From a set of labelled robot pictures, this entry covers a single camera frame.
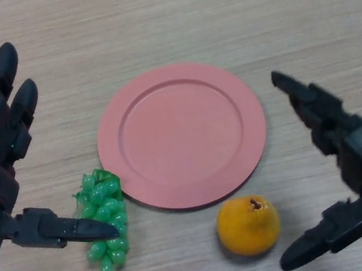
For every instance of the green grape bunch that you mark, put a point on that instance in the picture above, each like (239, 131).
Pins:
(104, 205)

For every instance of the pink round plate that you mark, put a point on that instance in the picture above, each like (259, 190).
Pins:
(181, 135)

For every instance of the yellow pear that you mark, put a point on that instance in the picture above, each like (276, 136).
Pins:
(248, 230)

